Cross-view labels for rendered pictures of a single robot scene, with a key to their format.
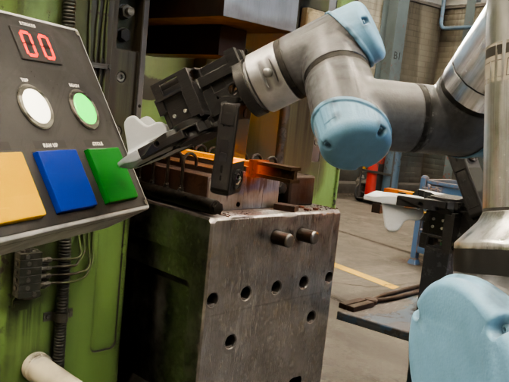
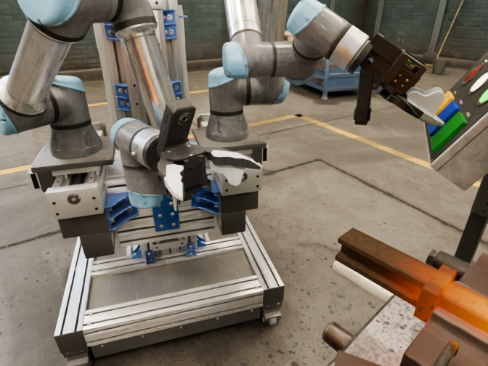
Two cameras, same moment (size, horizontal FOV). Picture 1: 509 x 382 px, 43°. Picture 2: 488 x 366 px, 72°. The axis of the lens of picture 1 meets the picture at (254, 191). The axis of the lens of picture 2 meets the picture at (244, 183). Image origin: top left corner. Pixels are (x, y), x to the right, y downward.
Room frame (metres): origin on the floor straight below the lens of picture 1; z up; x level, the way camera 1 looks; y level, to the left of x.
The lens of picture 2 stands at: (1.51, -0.16, 1.23)
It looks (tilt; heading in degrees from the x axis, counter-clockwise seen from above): 28 degrees down; 185
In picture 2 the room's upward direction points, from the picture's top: straight up
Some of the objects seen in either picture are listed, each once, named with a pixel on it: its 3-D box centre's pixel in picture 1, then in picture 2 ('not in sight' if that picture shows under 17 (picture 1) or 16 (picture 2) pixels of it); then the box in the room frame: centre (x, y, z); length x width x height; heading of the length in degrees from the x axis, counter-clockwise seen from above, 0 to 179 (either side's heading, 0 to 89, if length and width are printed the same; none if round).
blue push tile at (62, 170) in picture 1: (64, 181); (444, 119); (0.76, 0.22, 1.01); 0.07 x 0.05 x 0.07; 162
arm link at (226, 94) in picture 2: not in sight; (228, 87); (0.37, -0.30, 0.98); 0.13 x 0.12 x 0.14; 105
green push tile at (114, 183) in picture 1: (109, 176); (449, 133); (0.85, 0.19, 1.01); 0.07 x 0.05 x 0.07; 162
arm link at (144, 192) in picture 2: not in sight; (149, 179); (0.85, -0.43, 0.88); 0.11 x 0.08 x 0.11; 154
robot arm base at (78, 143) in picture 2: not in sight; (73, 134); (0.55, -0.77, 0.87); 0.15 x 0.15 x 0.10
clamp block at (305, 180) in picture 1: (282, 186); not in sight; (1.43, -0.06, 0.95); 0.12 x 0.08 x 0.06; 47
